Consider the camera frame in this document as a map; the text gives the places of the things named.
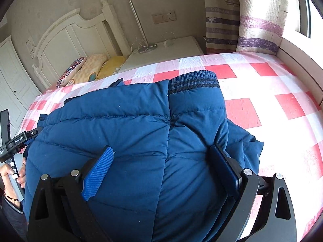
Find person's left forearm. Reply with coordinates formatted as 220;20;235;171
0;194;29;235

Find beige striped curtain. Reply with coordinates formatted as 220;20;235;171
236;0;298;56

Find white wardrobe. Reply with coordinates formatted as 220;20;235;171
0;35;42;121

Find white cable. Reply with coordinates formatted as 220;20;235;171
130;31;177;54

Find person's left hand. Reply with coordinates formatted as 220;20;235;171
0;157;27;190

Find white nightstand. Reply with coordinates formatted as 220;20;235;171
117;36;205;73

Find yellow pillow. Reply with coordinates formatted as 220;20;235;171
97;55;127;80

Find blue quilted jacket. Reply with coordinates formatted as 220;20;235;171
23;71;265;242

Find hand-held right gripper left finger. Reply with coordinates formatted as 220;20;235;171
26;146;114;242

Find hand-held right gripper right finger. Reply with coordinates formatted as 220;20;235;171
207;144;297;242

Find floral printed pillow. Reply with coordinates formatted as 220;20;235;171
56;57;87;89

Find white wall socket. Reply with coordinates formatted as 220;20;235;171
163;10;177;22

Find beige printed pillow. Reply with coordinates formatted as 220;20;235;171
68;54;108;85

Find window sill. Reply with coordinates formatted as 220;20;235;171
276;37;323;111

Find beaded bracelet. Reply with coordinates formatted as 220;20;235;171
4;189;20;202

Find window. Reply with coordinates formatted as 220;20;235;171
294;0;323;41

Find pink white checked sheet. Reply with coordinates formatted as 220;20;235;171
19;52;323;242

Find grey boat print curtain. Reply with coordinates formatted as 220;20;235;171
202;0;240;54

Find white bed headboard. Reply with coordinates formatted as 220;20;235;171
32;0;130;90

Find silver lamp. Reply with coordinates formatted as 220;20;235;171
127;0;158;53

